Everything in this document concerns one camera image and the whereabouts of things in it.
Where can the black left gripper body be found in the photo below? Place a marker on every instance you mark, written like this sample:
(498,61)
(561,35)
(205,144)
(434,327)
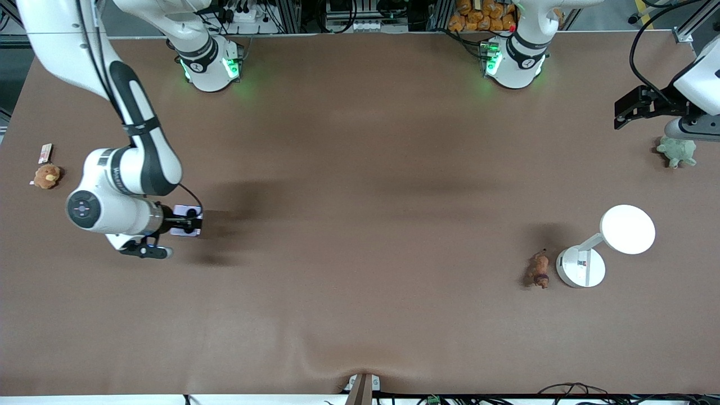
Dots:
(659,106)

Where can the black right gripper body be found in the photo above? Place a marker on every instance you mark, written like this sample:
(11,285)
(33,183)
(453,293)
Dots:
(168,219)

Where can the lavender flip phone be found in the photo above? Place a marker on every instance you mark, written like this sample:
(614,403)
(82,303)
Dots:
(180,210)

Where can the small brown lion statue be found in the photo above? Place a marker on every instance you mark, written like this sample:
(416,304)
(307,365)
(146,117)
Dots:
(539,270)

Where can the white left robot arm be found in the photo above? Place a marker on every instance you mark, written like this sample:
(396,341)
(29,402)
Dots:
(520,56)

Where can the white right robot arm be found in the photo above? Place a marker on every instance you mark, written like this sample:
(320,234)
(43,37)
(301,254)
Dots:
(140,112)

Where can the green turtle plush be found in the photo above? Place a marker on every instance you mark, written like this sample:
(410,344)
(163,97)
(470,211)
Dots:
(678,153)

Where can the white round desk lamp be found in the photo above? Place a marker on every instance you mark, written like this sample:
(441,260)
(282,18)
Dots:
(627,229)

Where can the small brown bear plush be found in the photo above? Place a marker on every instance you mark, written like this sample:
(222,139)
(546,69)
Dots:
(46,176)

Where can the small printed card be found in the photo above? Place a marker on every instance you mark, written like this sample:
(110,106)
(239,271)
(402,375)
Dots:
(45,153)

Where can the pile of orange plush toys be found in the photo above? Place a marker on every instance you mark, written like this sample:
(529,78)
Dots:
(484,14)

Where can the white power strip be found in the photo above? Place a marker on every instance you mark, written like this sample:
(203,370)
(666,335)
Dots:
(247,14)

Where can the aluminium frame post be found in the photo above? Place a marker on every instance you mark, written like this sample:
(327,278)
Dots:
(694,19)

